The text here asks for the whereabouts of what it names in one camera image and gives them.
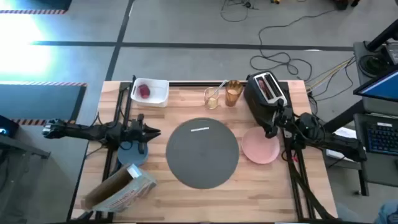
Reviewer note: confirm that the clear drinking glass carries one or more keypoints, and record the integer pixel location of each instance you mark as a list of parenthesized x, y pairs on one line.
[(211, 101)]

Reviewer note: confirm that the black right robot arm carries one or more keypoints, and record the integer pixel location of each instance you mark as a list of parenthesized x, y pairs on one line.
[(335, 144)]

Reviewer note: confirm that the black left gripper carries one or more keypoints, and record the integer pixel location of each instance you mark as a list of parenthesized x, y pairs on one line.
[(135, 132)]

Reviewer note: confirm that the round grey woven placemat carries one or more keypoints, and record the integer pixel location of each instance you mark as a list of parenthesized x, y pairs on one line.
[(202, 155)]

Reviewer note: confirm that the grey workstation desk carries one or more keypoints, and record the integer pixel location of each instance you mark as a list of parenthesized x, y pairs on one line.
[(379, 174)]

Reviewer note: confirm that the black toaster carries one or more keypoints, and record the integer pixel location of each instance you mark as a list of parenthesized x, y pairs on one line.
[(258, 105)]

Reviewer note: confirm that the small red connector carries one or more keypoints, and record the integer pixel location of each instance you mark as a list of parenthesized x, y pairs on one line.
[(294, 158)]

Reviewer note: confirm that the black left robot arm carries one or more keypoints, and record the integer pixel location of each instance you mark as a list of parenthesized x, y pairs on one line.
[(81, 130)]

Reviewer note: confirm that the amber faceted tumbler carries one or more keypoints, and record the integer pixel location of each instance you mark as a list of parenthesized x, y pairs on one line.
[(233, 93)]

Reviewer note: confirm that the toast slice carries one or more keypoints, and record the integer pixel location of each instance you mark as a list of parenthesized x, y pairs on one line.
[(262, 86)]

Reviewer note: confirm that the pink plate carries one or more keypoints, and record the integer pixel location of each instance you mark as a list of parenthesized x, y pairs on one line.
[(259, 146)]

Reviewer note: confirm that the black device with blue light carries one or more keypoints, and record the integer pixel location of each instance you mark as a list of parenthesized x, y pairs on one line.
[(9, 127)]

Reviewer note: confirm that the black monitor pole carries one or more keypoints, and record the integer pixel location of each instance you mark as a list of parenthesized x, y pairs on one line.
[(382, 37)]

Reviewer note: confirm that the person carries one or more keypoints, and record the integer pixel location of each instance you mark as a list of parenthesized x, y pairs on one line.
[(388, 214)]

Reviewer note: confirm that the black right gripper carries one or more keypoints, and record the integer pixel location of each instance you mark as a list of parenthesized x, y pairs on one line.
[(284, 123)]

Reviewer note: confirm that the computer monitor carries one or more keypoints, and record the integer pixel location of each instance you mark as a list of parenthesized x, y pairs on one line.
[(382, 85)]

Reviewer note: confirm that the light blue cereal box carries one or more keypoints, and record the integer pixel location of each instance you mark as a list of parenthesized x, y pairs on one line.
[(124, 193)]

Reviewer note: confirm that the white plastic basket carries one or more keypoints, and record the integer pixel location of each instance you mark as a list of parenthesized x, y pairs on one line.
[(157, 93)]

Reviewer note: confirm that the white paper sheet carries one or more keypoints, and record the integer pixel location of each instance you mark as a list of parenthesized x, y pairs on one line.
[(346, 133)]

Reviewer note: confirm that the black backlit keyboard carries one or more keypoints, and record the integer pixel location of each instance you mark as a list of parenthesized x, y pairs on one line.
[(384, 138)]

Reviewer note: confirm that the blue bowl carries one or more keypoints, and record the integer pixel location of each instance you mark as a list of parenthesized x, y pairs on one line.
[(130, 158)]

